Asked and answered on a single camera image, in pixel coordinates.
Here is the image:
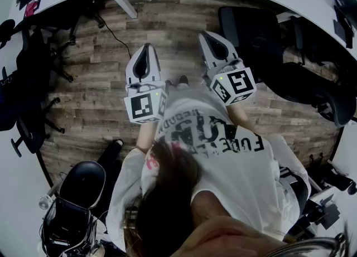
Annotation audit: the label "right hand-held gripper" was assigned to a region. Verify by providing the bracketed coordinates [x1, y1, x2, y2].
[197, 30, 258, 106]

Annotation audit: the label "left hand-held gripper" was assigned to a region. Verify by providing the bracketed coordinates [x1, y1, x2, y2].
[124, 43, 168, 124]

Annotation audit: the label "person's left forearm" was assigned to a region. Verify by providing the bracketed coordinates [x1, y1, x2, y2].
[136, 120, 157, 155]

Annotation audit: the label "person's right forearm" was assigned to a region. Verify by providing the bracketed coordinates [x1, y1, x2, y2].
[226, 102, 259, 134]

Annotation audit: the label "white desk leg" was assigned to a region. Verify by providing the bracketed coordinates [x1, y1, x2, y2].
[103, 0, 139, 20]

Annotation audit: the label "small black keypad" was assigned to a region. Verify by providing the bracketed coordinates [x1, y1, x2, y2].
[333, 19, 346, 42]

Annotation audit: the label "black stool with light rim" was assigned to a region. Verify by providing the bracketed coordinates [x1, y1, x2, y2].
[59, 160, 107, 210]

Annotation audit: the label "red crumpled cloth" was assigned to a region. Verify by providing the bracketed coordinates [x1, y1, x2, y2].
[25, 1, 38, 17]

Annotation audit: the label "person's white printed t-shirt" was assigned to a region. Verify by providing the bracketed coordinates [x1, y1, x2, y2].
[107, 88, 312, 251]

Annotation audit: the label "black desk stand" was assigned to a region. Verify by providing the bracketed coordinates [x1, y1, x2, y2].
[334, 3, 357, 50]

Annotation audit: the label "person's black striped pants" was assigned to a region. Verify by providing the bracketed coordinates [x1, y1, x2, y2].
[278, 165, 309, 217]

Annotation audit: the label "metal rod with round base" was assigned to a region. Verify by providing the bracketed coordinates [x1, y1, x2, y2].
[38, 180, 64, 211]

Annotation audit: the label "person's face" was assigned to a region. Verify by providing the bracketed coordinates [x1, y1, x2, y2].
[170, 215, 291, 257]

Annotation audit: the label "black box-shaped device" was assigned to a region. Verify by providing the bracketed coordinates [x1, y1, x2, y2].
[306, 194, 341, 231]

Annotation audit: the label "person's eyeglasses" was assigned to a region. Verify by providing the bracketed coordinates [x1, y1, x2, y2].
[266, 232, 351, 257]

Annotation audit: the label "black equipment box with cables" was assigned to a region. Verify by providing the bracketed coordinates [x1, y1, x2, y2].
[41, 196, 98, 257]

